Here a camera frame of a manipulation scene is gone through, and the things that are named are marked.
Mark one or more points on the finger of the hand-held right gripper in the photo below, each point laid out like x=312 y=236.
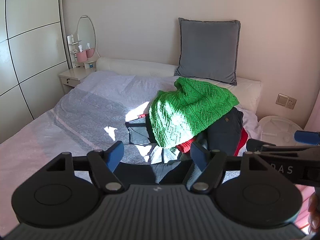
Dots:
x=306 y=137
x=256 y=145

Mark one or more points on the white panelled wardrobe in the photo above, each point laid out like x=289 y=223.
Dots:
x=32 y=55

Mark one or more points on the small white vanity shelf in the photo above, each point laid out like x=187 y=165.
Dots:
x=73 y=45

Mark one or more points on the white nightstand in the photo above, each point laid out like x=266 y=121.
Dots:
x=75 y=74

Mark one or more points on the dark cloth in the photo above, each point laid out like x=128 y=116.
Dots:
x=147 y=171

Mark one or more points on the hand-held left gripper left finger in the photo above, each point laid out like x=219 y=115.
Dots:
x=114 y=155

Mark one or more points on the wall socket plate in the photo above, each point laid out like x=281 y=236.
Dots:
x=286 y=101

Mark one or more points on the green knitted sweater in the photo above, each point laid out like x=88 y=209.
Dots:
x=190 y=110

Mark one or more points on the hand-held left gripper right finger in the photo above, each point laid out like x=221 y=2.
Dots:
x=198 y=155

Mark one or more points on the red garment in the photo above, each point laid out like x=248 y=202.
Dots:
x=185 y=145

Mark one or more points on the white round stool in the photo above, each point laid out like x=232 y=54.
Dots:
x=275 y=127

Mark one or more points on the oval vanity mirror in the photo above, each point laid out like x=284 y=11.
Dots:
x=86 y=30

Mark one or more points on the white garment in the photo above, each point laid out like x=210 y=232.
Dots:
x=160 y=153

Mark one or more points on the dark jeans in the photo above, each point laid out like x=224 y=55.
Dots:
x=225 y=130

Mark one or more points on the pink tissue box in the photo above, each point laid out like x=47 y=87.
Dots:
x=81 y=56

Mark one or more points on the grey square pillow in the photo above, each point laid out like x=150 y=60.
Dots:
x=208 y=51

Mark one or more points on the person's right hand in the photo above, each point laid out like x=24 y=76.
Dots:
x=314 y=212

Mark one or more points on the pink curtain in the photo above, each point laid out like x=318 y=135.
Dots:
x=315 y=115

